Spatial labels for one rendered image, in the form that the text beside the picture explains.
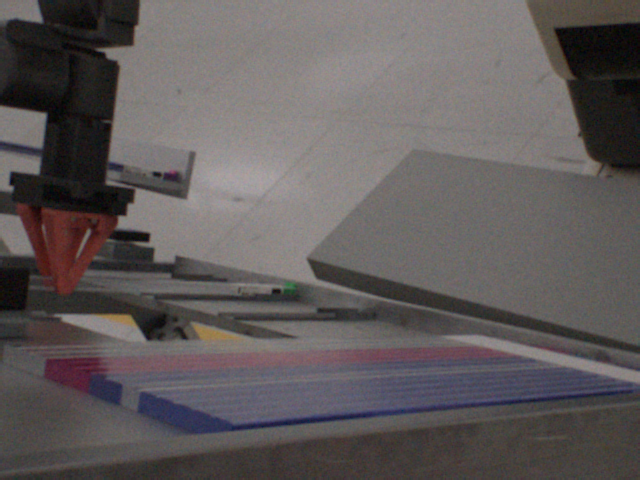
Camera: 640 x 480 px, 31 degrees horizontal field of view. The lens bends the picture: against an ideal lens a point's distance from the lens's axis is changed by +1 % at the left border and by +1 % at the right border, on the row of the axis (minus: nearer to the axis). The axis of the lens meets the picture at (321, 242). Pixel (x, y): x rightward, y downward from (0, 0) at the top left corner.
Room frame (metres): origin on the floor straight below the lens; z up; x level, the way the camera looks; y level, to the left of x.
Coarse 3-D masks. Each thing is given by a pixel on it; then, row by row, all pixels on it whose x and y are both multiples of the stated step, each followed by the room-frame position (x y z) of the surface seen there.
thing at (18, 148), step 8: (0, 144) 1.29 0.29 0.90; (8, 144) 1.29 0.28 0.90; (16, 144) 1.29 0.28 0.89; (16, 152) 1.29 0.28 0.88; (24, 152) 1.30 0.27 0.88; (32, 152) 1.30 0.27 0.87; (40, 152) 1.30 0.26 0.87; (112, 168) 1.33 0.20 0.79; (120, 168) 1.34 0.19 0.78; (168, 176) 1.36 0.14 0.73
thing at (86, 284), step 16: (32, 288) 0.86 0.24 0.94; (48, 288) 0.87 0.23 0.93; (80, 288) 0.88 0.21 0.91; (96, 288) 0.89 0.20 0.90; (112, 288) 0.90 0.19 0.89; (128, 288) 0.91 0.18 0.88; (144, 288) 0.92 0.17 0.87; (160, 288) 0.92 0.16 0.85; (176, 288) 0.93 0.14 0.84; (192, 288) 0.94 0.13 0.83; (208, 288) 0.95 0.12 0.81; (224, 288) 0.96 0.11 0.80; (240, 288) 0.97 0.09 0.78; (288, 288) 1.00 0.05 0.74
